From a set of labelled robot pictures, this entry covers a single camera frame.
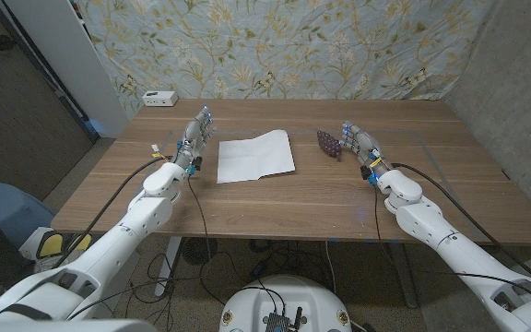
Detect white power strip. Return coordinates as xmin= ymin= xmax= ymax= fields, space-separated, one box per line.
xmin=141 ymin=90 xmax=179 ymax=108

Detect white paper sheet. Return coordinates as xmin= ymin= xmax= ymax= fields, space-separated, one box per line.
xmin=216 ymin=129 xmax=296 ymax=184

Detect white floor cable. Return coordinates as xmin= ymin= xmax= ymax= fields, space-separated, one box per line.
xmin=324 ymin=239 xmax=336 ymax=296

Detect black module on torso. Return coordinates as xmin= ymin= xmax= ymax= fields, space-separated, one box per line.
xmin=264 ymin=306 xmax=304 ymax=332

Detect blue chair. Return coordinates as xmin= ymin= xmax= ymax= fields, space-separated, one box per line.
xmin=0 ymin=182 xmax=57 ymax=250

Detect floral printed backdrop cloth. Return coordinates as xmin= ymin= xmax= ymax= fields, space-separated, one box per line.
xmin=74 ymin=0 xmax=497 ymax=119

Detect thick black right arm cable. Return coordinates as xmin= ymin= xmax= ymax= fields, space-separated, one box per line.
xmin=390 ymin=162 xmax=531 ymax=283

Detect black round floor fan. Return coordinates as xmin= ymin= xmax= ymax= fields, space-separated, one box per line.
xmin=181 ymin=236 xmax=218 ymax=267

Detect white cabinet panel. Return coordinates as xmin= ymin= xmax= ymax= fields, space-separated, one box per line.
xmin=2 ymin=0 xmax=131 ymax=139

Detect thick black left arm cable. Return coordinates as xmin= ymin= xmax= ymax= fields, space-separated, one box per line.
xmin=52 ymin=156 xmax=174 ymax=269

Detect black floor cable tangle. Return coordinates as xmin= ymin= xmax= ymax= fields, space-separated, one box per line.
xmin=122 ymin=237 xmax=336 ymax=324

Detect grey table leg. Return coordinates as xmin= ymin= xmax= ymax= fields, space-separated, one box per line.
xmin=387 ymin=242 xmax=419 ymax=309

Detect thin black left wrist cable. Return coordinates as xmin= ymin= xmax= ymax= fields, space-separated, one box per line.
xmin=186 ymin=177 xmax=230 ymax=306

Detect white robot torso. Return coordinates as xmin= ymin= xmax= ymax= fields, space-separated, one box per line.
xmin=218 ymin=275 xmax=353 ymax=332

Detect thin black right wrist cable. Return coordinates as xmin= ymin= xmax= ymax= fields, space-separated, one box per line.
xmin=373 ymin=184 xmax=398 ymax=268

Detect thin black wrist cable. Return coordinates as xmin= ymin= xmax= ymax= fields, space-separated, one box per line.
xmin=186 ymin=177 xmax=230 ymax=306
xmin=373 ymin=184 xmax=398 ymax=268

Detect purple toy grapes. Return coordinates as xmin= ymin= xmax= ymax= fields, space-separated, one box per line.
xmin=316 ymin=130 xmax=343 ymax=160

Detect white table leg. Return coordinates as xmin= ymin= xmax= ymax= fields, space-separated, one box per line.
xmin=154 ymin=236 xmax=183 ymax=297

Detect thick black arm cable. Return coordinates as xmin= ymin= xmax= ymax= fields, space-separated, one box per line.
xmin=52 ymin=156 xmax=174 ymax=269
xmin=390 ymin=162 xmax=531 ymax=283

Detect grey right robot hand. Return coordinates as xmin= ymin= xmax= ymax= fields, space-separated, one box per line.
xmin=340 ymin=121 xmax=394 ymax=180

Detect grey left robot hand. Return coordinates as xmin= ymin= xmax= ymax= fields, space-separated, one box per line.
xmin=171 ymin=105 xmax=215 ymax=175

